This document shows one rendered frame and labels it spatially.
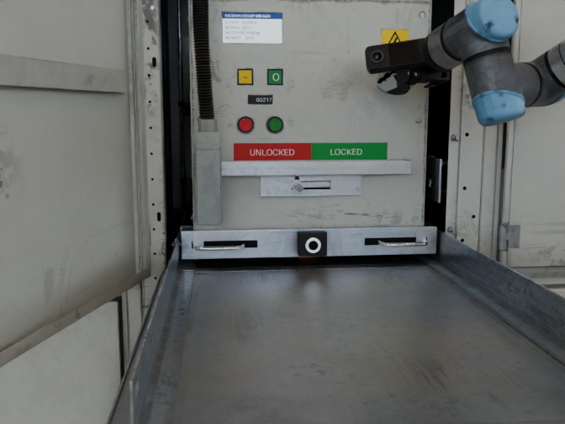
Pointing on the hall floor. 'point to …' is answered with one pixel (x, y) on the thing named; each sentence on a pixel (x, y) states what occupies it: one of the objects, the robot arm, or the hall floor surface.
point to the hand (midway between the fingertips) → (377, 83)
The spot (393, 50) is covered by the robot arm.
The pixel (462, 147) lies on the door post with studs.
